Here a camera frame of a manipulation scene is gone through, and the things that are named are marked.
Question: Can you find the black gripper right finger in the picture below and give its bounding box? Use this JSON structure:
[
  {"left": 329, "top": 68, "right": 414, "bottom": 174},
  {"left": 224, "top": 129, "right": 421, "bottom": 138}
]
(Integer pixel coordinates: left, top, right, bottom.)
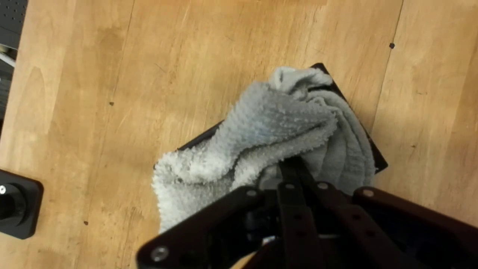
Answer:
[{"left": 299, "top": 168, "right": 478, "bottom": 269}]

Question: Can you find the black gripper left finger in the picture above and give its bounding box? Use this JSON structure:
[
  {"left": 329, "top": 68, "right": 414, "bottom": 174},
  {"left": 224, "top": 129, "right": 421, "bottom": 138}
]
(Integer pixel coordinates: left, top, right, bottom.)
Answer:
[{"left": 136, "top": 159, "right": 320, "bottom": 269}]

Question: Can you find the black perforated box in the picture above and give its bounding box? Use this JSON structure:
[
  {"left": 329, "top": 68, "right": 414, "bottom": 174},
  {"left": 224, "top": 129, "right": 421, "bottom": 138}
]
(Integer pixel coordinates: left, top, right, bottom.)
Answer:
[{"left": 176, "top": 62, "right": 390, "bottom": 176}]

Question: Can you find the white terry cloth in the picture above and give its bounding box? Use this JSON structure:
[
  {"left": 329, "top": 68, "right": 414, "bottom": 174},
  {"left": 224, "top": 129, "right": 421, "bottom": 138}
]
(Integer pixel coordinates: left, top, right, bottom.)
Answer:
[{"left": 152, "top": 68, "right": 375, "bottom": 234}]

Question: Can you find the black pole base plate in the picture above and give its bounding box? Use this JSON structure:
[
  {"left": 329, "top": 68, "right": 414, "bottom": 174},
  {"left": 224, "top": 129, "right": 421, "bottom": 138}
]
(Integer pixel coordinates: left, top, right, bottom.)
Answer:
[{"left": 0, "top": 171, "right": 43, "bottom": 240}]

